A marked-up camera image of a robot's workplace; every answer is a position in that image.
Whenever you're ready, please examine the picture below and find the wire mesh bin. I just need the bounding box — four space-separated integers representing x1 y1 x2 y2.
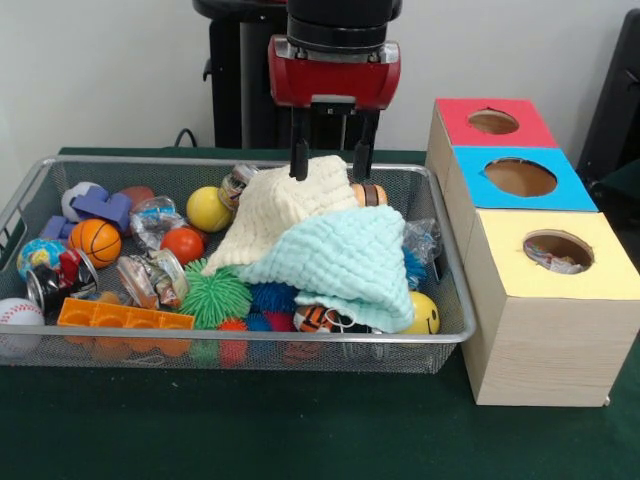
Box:
0 154 477 374

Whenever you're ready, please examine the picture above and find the orange plastic tray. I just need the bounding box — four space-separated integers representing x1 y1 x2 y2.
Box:
57 298 196 357

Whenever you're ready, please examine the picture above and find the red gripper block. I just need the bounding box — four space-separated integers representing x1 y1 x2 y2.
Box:
267 34 402 182

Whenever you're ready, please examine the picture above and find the light blue muslin cloth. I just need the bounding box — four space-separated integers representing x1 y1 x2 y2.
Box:
239 203 416 334

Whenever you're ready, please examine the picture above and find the black looped cable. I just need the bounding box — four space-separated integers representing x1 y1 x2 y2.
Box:
173 127 202 149

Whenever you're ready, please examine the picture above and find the plain yellow ball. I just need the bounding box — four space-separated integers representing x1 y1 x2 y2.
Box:
186 186 236 234

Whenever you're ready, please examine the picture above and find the yellow smiley ball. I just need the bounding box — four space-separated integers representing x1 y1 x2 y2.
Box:
409 290 442 336

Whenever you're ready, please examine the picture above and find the red rubber ball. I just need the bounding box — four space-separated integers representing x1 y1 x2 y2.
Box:
160 227 207 268

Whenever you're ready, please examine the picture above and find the green spiky ball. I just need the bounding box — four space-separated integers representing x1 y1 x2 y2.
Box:
180 257 254 330

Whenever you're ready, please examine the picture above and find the cream knitted cloth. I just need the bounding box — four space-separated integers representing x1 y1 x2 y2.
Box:
202 153 362 276

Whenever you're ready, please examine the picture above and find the orange basketball toy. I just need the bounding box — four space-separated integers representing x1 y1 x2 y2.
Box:
68 218 124 270

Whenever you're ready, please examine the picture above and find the white baseball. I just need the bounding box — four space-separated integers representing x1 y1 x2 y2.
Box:
0 298 46 354

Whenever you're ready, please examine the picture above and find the globe print ball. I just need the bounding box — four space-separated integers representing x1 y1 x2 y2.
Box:
17 238 69 281

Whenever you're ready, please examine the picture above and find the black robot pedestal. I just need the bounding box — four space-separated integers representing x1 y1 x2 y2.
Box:
192 0 404 151

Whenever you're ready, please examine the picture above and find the wooden box with three holes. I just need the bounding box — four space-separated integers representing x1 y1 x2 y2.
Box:
424 97 640 407

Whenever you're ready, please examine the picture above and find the multicoloured frayed cloth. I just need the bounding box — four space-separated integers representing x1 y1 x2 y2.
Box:
524 242 586 275

